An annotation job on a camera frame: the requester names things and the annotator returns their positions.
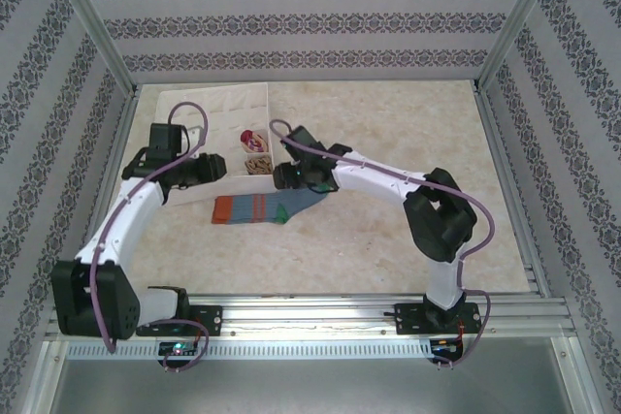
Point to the brown beige argyle sock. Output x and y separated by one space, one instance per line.
258 165

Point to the red pink cream sock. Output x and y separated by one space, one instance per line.
253 142

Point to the grey-blue sock orange cuff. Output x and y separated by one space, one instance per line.
242 208

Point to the white divided organizer box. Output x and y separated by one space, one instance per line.
233 104

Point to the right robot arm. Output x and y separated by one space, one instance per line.
378 181

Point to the small controller board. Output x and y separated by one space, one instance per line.
446 347
177 348

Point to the grey metal shelf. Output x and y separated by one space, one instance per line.
310 385

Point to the aluminium side rail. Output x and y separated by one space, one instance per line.
504 167
125 118

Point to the aluminium mounting rail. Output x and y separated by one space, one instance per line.
315 312

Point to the aluminium frame post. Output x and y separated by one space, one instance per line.
519 21
99 21

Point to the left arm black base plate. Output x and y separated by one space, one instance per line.
208 319

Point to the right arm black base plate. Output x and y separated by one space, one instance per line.
410 319

